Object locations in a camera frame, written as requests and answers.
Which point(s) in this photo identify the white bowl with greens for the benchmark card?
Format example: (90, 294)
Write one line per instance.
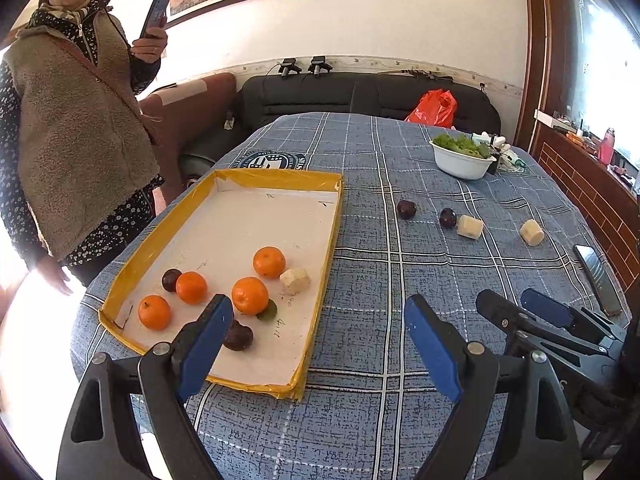
(460, 157)

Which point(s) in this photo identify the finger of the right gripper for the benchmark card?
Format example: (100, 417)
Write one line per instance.
(511, 318)
(581, 323)

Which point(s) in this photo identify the blue plaid tablecloth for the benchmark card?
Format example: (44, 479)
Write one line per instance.
(369, 410)

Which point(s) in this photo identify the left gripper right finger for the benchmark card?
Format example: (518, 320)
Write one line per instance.
(537, 437)

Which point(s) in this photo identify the black phone on table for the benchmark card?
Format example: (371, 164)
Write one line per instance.
(601, 284)

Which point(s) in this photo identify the yellow-rimmed white tray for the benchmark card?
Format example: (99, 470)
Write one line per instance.
(215, 229)

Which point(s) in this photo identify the white bottles behind bowl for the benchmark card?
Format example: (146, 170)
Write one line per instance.
(506, 160)

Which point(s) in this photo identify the dark plum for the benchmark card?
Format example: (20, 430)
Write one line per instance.
(239, 337)
(170, 278)
(448, 218)
(406, 209)

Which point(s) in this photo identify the small orange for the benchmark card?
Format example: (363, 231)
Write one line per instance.
(154, 312)

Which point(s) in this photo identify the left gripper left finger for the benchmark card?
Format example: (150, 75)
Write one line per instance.
(101, 439)

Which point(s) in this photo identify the red plastic bag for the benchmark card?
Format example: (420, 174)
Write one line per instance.
(435, 108)

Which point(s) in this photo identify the smartphone in woman's hand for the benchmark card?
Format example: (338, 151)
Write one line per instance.
(155, 16)

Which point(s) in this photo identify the large orange with stem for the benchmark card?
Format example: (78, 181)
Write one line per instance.
(250, 296)

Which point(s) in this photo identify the brown armchair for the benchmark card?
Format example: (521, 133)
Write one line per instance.
(188, 119)

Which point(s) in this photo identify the black sofa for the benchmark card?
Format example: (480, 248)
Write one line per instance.
(263, 99)

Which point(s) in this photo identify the woman in fleece vest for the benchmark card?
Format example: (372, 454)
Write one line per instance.
(78, 170)

